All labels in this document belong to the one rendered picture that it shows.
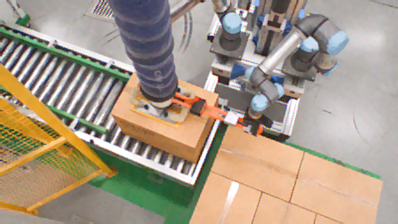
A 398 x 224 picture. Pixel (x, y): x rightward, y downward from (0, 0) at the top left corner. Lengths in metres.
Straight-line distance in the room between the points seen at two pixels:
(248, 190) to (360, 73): 1.88
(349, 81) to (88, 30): 2.78
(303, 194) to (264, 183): 0.28
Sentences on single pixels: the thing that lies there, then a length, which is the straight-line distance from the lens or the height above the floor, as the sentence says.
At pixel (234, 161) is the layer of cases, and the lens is 2.46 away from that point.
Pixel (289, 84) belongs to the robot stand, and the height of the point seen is 0.99.
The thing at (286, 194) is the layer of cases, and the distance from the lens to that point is 2.48.
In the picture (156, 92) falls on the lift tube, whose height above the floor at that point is 1.29.
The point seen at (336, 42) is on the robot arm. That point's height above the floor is 1.64.
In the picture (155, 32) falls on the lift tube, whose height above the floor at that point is 1.82.
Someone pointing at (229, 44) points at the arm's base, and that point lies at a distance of 2.21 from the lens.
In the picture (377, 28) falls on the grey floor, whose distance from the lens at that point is 4.13.
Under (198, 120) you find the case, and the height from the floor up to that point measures 0.95.
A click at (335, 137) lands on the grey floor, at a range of 3.32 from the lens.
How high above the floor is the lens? 2.92
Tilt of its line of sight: 67 degrees down
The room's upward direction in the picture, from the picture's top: 1 degrees counter-clockwise
